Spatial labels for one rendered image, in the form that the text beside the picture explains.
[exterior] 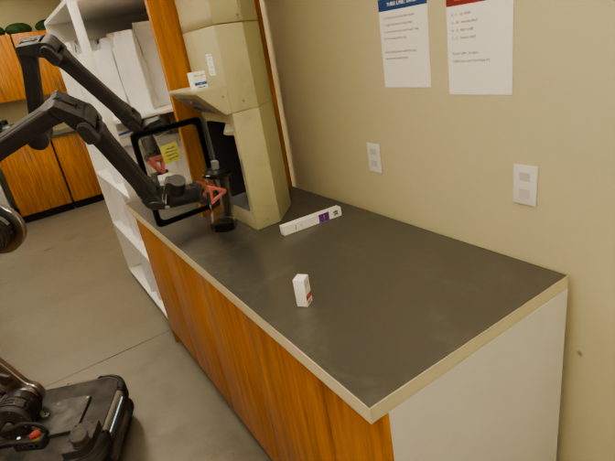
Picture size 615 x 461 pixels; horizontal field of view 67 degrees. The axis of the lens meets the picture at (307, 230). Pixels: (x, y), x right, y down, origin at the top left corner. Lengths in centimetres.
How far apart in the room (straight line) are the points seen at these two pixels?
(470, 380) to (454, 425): 12
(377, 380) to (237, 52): 123
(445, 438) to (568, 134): 80
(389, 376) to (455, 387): 19
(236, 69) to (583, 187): 117
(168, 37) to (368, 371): 154
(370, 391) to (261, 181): 107
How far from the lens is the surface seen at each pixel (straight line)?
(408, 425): 112
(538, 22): 134
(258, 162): 185
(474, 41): 145
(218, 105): 176
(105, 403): 245
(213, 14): 178
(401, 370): 108
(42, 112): 153
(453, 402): 121
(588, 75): 129
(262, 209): 189
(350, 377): 107
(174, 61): 210
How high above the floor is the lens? 164
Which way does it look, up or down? 23 degrees down
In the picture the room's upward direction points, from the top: 10 degrees counter-clockwise
